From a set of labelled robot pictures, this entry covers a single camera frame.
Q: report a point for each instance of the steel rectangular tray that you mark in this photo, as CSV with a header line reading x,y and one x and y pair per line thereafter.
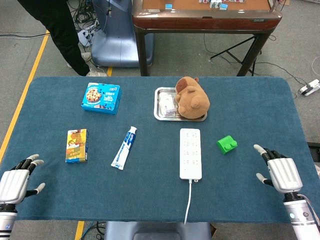
x,y
158,110

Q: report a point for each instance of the grey robot chassis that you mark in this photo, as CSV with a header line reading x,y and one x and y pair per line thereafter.
x,y
157,231

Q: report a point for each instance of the white plastic device with cable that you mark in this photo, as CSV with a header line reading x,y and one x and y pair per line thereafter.
x,y
310,87

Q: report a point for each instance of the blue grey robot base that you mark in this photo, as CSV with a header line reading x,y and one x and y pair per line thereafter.
x,y
117,37

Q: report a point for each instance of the clear plastic clip box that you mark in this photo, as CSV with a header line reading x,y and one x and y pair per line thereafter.
x,y
168,102

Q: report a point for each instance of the green toy building block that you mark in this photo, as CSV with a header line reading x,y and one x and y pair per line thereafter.
x,y
226,145

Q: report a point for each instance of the brown mahjong table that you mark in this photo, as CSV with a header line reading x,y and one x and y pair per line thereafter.
x,y
205,21

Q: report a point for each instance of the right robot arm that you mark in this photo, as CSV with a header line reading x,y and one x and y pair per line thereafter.
x,y
300,215

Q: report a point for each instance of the white blue toothpaste tube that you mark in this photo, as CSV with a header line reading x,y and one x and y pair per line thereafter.
x,y
123,150

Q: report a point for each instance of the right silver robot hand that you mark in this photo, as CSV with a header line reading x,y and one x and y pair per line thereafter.
x,y
285,172

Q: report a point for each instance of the person in black clothes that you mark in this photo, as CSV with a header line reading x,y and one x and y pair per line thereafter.
x,y
65,37

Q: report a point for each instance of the blue felt table cloth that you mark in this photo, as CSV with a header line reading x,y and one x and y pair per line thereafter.
x,y
155,195

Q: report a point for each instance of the yellow cartoon carton box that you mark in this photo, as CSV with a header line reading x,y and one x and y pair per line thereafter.
x,y
77,146

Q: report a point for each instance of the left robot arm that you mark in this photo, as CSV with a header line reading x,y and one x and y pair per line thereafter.
x,y
7,220

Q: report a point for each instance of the brown capybara plush toy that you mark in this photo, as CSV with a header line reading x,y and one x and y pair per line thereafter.
x,y
193,100

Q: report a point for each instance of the blue cookie box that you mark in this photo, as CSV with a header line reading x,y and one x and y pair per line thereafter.
x,y
101,98

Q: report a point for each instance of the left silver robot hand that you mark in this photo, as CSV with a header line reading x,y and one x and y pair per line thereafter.
x,y
13,181

